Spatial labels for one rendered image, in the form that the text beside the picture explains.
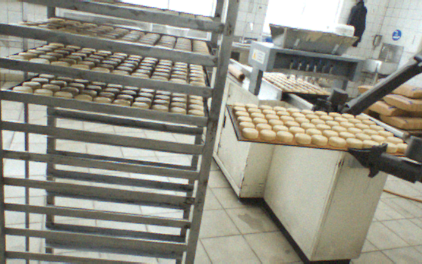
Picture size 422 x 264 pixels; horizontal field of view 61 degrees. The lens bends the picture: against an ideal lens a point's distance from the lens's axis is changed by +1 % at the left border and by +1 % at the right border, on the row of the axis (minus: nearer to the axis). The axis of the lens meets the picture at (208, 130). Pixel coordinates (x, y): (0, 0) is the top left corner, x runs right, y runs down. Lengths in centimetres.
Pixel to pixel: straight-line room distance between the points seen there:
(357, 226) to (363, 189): 25
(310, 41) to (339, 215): 113
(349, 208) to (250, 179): 77
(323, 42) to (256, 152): 87
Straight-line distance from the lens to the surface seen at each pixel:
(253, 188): 270
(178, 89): 103
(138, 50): 102
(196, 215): 116
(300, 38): 251
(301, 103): 234
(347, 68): 279
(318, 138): 119
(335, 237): 227
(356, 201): 219
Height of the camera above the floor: 138
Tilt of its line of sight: 19 degrees down
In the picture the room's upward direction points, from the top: 9 degrees clockwise
